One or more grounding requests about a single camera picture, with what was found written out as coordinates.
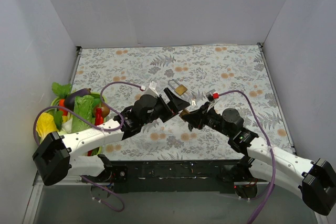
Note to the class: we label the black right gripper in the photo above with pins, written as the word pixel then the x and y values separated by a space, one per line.
pixel 197 118

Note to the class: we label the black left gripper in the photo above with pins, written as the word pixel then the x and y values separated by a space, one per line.
pixel 166 105

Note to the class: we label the small brass padlock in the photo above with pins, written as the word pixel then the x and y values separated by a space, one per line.
pixel 183 113

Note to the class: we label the panda figure keychain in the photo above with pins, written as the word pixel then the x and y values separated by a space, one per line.
pixel 190 127

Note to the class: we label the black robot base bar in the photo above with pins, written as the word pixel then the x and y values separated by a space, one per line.
pixel 223 176

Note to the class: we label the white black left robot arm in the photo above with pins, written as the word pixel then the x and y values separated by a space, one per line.
pixel 60 156

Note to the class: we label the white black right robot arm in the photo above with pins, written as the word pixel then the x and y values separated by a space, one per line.
pixel 312 181

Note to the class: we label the long shackle brass padlock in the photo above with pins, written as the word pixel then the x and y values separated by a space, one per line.
pixel 178 88

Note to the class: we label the floral patterned table mat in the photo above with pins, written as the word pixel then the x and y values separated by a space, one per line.
pixel 238 73

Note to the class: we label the brown toy mushroom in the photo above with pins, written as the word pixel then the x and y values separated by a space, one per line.
pixel 105 110

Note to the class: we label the red toy chili pepper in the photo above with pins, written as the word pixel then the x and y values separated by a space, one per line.
pixel 98 116

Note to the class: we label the green toy lettuce leaf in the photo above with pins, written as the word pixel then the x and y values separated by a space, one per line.
pixel 83 107

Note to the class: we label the green plastic vegetable tray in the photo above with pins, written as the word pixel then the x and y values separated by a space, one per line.
pixel 64 123

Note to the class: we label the purple toy eggplant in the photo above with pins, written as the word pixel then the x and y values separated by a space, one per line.
pixel 69 101

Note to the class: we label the orange toy carrot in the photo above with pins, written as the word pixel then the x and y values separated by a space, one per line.
pixel 62 104

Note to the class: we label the yellow white toy cabbage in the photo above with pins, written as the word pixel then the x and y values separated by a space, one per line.
pixel 45 125

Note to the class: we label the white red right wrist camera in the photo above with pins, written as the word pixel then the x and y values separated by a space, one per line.
pixel 212 95

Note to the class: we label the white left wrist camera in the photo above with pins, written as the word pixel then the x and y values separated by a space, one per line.
pixel 151 89

